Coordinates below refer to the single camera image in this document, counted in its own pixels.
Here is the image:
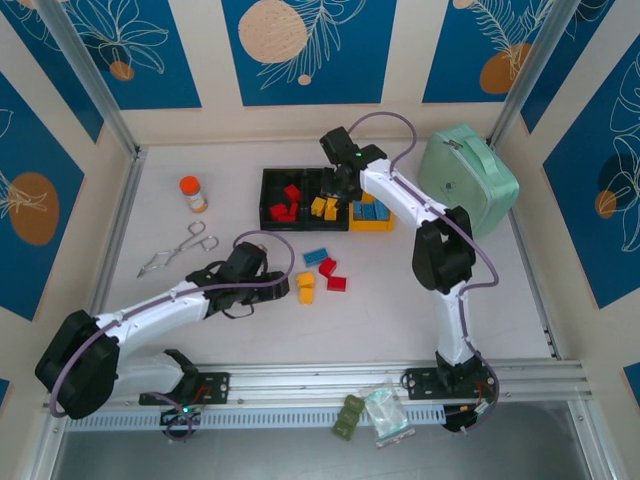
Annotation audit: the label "yellow plastic bin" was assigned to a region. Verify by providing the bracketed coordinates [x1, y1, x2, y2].
[348, 172, 397, 234]

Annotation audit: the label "black two-compartment bin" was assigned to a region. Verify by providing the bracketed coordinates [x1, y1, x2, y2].
[259, 167, 351, 235]

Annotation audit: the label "metal scissor tongs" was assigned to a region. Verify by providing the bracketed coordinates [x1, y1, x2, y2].
[137, 221, 220, 280]

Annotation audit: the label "orange-lidded spice bottle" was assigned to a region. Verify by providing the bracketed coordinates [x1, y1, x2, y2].
[178, 175, 210, 215]

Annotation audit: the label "mint green zip case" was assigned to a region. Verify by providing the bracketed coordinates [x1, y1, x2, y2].
[417, 123, 520, 242]

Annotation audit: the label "green toy brick off-table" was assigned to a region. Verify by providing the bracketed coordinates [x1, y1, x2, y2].
[331, 393, 366, 442]

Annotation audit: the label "clear zip bag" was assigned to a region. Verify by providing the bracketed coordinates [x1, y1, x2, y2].
[360, 382, 417, 448]

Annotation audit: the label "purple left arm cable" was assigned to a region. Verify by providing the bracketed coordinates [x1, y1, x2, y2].
[47, 229, 297, 441]

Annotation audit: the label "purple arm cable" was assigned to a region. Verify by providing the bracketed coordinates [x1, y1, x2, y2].
[347, 110, 501, 439]
[47, 229, 297, 441]

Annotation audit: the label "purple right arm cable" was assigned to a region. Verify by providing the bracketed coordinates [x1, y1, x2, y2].
[347, 110, 501, 439]

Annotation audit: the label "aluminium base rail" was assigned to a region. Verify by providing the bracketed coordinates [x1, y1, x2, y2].
[42, 362, 594, 414]

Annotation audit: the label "grey slotted cable duct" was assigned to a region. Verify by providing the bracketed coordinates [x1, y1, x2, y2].
[64, 405, 446, 432]

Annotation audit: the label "aluminium side rail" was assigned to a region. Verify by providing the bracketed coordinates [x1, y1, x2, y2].
[492, 142, 564, 361]
[72, 147, 149, 371]

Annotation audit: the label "aluminium frame post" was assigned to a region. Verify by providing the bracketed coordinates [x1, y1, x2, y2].
[34, 0, 146, 161]
[487, 0, 581, 149]

